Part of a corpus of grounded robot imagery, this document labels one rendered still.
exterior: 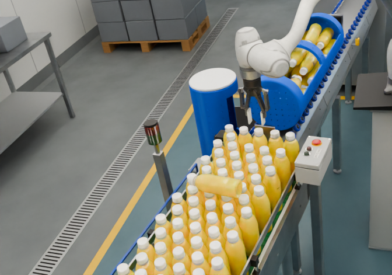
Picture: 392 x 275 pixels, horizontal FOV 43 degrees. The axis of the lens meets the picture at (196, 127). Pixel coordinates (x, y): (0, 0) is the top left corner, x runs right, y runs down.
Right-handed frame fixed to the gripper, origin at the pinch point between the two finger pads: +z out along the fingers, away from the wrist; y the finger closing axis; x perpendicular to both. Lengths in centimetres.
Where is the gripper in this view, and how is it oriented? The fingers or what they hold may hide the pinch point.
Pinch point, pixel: (256, 117)
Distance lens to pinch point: 218.6
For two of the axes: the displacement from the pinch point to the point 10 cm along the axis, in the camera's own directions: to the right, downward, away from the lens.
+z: 1.6, 8.4, 5.2
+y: -8.8, -1.2, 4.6
